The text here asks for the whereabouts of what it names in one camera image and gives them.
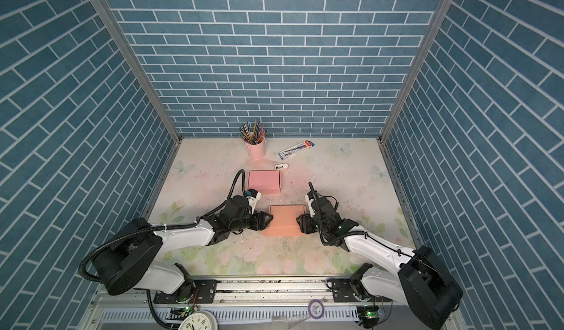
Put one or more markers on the metal base rail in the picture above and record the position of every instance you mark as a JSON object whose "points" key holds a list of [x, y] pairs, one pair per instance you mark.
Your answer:
{"points": [[245, 300]]}

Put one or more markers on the coloured pencils bundle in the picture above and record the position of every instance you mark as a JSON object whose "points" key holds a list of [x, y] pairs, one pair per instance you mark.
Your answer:
{"points": [[253, 133]]}

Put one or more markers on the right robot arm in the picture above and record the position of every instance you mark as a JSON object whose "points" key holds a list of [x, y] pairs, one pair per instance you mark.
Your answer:
{"points": [[415, 277]]}

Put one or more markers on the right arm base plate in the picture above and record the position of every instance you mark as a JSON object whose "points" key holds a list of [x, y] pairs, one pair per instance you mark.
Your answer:
{"points": [[346, 290]]}

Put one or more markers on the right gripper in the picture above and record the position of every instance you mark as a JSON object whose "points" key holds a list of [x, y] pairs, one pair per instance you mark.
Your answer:
{"points": [[305, 223]]}

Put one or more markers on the pink paper box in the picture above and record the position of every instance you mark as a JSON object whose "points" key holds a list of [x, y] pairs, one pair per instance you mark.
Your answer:
{"points": [[265, 181]]}

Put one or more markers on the peach paper box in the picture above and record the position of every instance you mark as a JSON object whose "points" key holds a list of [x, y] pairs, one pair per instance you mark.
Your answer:
{"points": [[284, 223]]}

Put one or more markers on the white round clock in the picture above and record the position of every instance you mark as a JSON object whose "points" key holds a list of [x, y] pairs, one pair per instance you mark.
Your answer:
{"points": [[201, 320]]}

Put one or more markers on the blue white pen box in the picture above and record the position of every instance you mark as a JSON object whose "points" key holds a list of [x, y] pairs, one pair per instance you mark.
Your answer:
{"points": [[294, 150]]}

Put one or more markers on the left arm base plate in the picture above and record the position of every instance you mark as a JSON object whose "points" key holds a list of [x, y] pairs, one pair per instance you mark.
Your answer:
{"points": [[196, 292]]}

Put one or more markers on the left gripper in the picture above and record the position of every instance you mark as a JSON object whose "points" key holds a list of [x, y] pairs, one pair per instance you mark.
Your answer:
{"points": [[262, 225]]}

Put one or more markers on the pink pencil bucket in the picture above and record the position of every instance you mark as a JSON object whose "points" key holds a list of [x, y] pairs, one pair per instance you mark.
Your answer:
{"points": [[256, 151]]}

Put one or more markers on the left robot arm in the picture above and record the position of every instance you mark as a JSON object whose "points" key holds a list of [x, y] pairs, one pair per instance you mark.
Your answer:
{"points": [[129, 260]]}

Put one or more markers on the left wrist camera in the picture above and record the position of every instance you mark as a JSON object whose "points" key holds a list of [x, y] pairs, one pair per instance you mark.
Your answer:
{"points": [[252, 196]]}

